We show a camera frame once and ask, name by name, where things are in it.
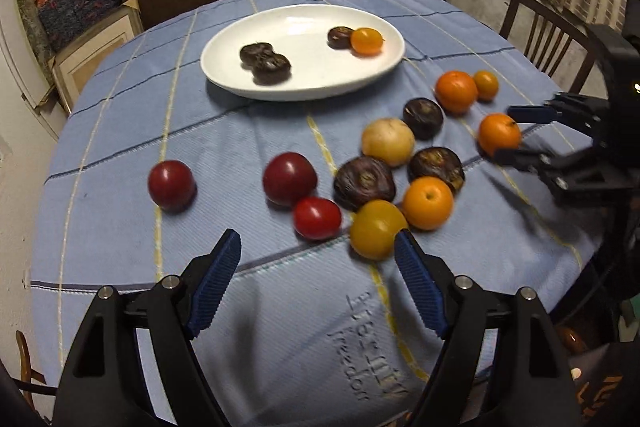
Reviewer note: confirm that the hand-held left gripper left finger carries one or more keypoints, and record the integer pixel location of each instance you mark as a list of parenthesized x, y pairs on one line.
[(217, 287)]

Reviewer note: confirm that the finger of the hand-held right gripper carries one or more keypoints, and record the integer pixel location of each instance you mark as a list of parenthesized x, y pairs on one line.
[(520, 157), (530, 114)]

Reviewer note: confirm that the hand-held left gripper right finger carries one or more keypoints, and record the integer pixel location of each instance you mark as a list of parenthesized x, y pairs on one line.
[(420, 287)]

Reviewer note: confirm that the small orange kumquat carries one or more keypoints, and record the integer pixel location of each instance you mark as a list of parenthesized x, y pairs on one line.
[(486, 85)]

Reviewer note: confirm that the yellow tomato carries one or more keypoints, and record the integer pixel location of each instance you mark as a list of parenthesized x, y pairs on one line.
[(375, 229)]

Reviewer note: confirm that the large orange mandarin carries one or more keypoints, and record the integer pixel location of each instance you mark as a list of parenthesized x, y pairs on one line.
[(427, 203)]

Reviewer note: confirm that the dark red tomato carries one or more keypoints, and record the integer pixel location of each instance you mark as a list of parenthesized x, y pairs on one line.
[(289, 179), (171, 185)]

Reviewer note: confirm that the beige round fruit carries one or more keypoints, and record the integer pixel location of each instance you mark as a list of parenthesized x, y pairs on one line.
[(387, 142)]

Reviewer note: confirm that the small yellow-orange kumquat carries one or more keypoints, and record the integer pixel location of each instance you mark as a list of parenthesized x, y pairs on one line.
[(367, 42)]

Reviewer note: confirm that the white plate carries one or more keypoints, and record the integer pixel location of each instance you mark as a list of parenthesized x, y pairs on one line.
[(305, 37)]

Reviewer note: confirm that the wooden slatted chair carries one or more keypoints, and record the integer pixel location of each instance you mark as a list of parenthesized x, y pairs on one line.
[(550, 34)]

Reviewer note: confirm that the large dark water chestnut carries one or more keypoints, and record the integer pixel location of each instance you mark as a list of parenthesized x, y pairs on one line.
[(364, 183)]

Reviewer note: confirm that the bright red tomato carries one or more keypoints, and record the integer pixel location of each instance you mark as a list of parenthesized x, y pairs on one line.
[(317, 219)]

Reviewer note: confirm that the blue checked tablecloth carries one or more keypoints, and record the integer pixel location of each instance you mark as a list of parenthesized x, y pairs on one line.
[(225, 132)]

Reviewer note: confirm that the dark printed bag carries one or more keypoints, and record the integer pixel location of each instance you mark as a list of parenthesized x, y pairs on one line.
[(605, 382)]

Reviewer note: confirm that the stone slab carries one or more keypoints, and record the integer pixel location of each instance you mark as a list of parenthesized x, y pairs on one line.
[(31, 22)]

